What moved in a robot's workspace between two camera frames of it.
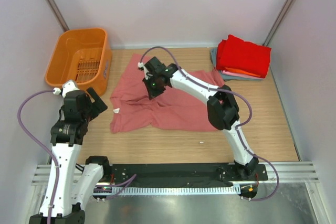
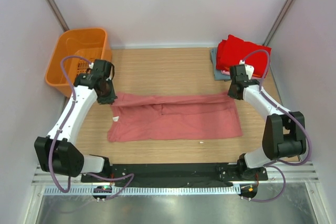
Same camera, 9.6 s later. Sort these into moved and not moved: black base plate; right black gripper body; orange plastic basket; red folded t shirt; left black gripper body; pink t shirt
Moved: pink t shirt; right black gripper body; left black gripper body
Not moved: orange plastic basket; black base plate; red folded t shirt
